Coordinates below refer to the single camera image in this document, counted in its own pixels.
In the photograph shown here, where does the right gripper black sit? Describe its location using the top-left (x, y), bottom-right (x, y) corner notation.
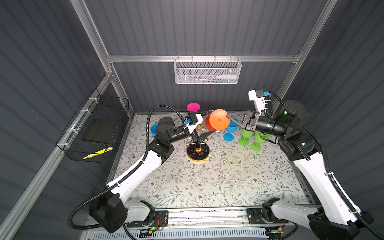
top-left (225, 111), bottom-right (286, 140)

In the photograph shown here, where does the blue wine glass front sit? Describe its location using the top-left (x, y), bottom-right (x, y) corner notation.
top-left (223, 126), bottom-right (234, 142)

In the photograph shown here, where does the blue wine glass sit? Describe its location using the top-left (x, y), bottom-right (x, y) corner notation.
top-left (223, 126), bottom-right (234, 142)
top-left (151, 124), bottom-right (158, 136)

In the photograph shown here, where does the red wine glass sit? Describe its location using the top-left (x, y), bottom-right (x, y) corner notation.
top-left (205, 109), bottom-right (231, 131)

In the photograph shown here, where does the green wine glass front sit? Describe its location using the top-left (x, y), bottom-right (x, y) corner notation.
top-left (238, 129), bottom-right (254, 147)

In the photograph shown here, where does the green wine glass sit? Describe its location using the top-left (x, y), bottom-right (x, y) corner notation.
top-left (238, 129), bottom-right (254, 147)
top-left (250, 132), bottom-right (270, 152)

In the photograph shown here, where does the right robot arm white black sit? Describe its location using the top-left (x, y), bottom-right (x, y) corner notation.
top-left (227, 100), bottom-right (376, 240)

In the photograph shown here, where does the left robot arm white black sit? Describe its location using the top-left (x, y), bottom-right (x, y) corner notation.
top-left (89, 113), bottom-right (210, 234)

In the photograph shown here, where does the pink wine glass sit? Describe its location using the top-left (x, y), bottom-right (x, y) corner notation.
top-left (187, 103), bottom-right (201, 112)

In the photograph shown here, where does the white marker in basket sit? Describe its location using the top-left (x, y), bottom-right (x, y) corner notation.
top-left (211, 75), bottom-right (238, 81)

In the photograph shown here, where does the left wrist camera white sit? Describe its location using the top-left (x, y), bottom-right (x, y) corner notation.
top-left (184, 112), bottom-right (203, 134)

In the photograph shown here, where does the white mesh wall basket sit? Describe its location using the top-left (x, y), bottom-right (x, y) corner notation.
top-left (173, 57), bottom-right (242, 85)

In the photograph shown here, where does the aluminium front rail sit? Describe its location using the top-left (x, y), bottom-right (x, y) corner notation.
top-left (79, 205), bottom-right (341, 240)

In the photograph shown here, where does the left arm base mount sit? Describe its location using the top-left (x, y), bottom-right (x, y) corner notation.
top-left (125, 201), bottom-right (169, 228)

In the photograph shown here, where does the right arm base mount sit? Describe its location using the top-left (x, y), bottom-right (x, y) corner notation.
top-left (246, 198), bottom-right (285, 228)

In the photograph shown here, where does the black wire wall basket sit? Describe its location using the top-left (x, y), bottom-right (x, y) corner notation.
top-left (56, 90), bottom-right (130, 164)

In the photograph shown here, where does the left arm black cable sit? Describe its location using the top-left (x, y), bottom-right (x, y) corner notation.
top-left (67, 104), bottom-right (188, 240)

